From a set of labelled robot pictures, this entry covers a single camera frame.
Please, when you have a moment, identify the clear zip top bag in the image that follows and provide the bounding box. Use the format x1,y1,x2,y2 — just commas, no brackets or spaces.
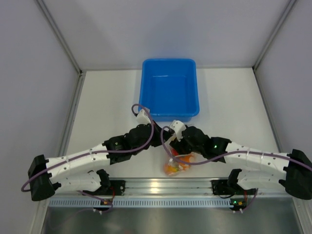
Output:
164,140,197,174

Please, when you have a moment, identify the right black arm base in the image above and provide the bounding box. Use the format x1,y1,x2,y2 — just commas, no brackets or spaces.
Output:
211,179,237,195

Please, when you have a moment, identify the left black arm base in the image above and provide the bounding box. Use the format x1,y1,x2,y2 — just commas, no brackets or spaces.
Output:
96,180,126,196

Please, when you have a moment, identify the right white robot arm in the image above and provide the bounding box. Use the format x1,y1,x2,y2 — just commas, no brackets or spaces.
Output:
169,122,312,200

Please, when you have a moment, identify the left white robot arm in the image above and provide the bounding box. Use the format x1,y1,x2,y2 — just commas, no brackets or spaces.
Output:
27,122,161,201

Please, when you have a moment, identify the orange yellow fake fruit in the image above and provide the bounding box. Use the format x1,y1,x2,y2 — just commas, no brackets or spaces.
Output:
163,163,180,176

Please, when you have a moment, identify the blue plastic bin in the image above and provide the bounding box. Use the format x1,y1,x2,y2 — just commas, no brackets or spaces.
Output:
139,58,200,122

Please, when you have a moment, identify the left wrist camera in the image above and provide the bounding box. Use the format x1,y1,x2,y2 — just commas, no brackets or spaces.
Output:
136,109,151,124

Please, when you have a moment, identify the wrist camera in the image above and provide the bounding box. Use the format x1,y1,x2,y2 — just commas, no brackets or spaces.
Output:
169,120,186,141
136,109,151,124

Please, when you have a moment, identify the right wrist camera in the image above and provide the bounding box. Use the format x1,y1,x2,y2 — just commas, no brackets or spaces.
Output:
169,120,186,141

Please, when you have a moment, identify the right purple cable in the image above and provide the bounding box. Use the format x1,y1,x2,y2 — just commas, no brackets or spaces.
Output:
160,126,312,171

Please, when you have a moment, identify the purple cable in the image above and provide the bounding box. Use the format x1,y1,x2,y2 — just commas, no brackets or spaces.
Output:
160,126,312,171
20,104,156,193

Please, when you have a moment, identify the aluminium rail frame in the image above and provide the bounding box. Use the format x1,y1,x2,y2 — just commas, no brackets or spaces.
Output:
39,177,304,196

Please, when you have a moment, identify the slotted cable duct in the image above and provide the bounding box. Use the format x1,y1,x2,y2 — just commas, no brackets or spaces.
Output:
48,197,243,208

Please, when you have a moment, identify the left aluminium corner post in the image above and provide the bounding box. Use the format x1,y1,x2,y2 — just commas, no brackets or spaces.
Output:
34,0,83,74

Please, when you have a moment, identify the aluminium corner post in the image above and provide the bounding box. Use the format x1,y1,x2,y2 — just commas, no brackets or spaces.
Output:
252,0,299,71
34,0,83,74

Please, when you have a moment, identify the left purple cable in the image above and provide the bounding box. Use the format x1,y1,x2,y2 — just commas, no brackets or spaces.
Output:
20,104,156,193

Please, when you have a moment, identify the right aluminium corner post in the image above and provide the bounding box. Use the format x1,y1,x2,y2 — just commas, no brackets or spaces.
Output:
252,0,299,71

